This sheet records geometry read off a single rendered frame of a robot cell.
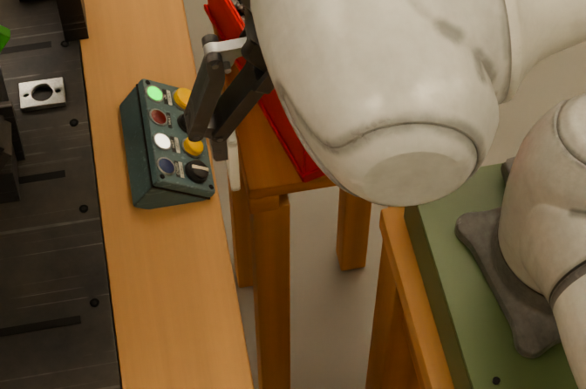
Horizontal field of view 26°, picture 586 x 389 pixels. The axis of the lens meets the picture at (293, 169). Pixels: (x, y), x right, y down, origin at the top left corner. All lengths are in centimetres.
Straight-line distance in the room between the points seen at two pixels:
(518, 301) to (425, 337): 14
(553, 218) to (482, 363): 22
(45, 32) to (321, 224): 101
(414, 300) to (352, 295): 96
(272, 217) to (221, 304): 29
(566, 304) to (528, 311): 17
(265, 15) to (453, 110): 12
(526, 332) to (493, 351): 4
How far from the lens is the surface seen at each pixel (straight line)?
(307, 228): 251
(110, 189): 151
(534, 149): 123
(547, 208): 122
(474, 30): 64
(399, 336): 170
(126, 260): 146
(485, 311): 139
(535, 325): 137
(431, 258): 143
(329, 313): 242
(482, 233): 142
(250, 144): 165
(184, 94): 153
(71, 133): 156
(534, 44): 67
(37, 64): 163
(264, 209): 166
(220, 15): 171
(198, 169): 147
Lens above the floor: 217
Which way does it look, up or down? 57 degrees down
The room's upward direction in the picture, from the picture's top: straight up
